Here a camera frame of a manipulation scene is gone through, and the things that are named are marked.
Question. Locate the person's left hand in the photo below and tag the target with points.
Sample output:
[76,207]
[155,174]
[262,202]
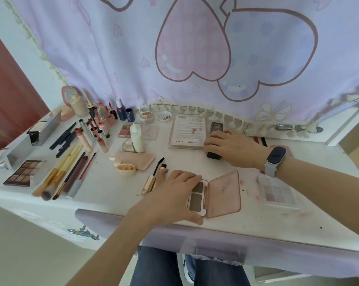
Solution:
[167,202]

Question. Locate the person's right hand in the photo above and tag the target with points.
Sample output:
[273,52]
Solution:
[239,148]

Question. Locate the cream gold tube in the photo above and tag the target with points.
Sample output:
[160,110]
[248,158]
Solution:
[162,172]

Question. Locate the dark foundation box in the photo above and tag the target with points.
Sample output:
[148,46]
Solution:
[215,126]

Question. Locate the pink four-pan eyeshadow palette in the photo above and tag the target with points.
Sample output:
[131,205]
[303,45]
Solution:
[224,196]

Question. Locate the peach foundation tube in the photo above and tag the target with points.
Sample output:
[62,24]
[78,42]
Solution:
[126,171]

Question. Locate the paper instruction sheet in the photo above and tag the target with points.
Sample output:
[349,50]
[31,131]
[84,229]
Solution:
[187,131]

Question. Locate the clear eyeshadow compact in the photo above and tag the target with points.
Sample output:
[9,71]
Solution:
[279,192]

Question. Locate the wooden drawer lilac front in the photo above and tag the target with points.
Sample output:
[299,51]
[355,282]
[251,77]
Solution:
[108,223]

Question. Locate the gold clear compact cap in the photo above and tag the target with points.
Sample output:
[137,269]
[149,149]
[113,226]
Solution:
[128,145]

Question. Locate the white oval compact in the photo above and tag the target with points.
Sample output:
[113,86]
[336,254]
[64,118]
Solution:
[137,139]

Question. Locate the round white compact lid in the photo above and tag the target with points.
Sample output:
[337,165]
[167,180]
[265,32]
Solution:
[165,116]

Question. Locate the small red blush palette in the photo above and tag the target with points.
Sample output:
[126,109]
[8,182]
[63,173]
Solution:
[125,131]

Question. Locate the brown lip gloss wand cap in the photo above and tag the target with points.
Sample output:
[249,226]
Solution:
[103,144]

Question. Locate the round white powder compact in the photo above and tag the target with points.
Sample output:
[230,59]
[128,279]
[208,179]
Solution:
[146,116]

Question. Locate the navy lipstick cap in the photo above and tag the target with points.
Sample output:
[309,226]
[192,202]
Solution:
[130,116]

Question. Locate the small black white bottle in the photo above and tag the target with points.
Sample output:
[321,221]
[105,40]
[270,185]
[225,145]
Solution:
[101,127]

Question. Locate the pink lipstick cap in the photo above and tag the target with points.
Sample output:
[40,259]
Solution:
[110,119]

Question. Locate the navy lipstick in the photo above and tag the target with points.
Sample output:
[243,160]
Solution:
[121,111]

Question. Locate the dark lip glaze wand cap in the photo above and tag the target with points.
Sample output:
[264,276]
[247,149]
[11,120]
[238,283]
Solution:
[113,114]

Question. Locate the silver pink lipstick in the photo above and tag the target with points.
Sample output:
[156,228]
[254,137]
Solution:
[102,116]

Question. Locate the small peach lip glaze tube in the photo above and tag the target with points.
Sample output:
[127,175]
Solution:
[100,106]

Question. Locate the black foundation bottle cap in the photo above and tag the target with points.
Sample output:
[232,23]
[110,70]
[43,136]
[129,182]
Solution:
[91,110]

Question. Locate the black eyeliner pencils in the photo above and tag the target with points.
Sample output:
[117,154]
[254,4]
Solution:
[61,137]

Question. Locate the beige foundation bottle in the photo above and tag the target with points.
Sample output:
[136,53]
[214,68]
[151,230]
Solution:
[79,107]

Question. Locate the pink cushion compact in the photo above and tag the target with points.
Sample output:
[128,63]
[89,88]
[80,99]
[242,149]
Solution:
[64,111]

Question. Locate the dark grey palette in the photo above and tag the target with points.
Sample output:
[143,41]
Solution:
[45,128]

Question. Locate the orange brown eyeshadow palette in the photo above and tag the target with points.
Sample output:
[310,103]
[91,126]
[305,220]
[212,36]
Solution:
[23,172]

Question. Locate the silver square palette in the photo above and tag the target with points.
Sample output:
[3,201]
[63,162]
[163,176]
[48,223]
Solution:
[18,153]

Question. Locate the person's right forearm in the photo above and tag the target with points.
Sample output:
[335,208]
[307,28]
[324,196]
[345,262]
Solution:
[325,193]

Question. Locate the person's left forearm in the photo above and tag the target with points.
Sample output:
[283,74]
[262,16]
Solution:
[108,253]

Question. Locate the person's blue jeans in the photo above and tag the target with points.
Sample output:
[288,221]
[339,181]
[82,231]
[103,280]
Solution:
[155,268]

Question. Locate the white smartwatch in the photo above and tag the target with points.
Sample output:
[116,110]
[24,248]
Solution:
[276,159]

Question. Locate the white table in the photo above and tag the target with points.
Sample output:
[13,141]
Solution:
[113,193]

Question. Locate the blue cabinet sticker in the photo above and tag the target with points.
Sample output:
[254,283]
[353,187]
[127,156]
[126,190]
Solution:
[73,231]

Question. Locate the lilac cartoon cloth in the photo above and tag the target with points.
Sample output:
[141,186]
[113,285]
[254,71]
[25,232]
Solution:
[108,56]

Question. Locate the brown wooden door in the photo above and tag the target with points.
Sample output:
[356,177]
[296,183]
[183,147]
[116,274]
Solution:
[9,101]

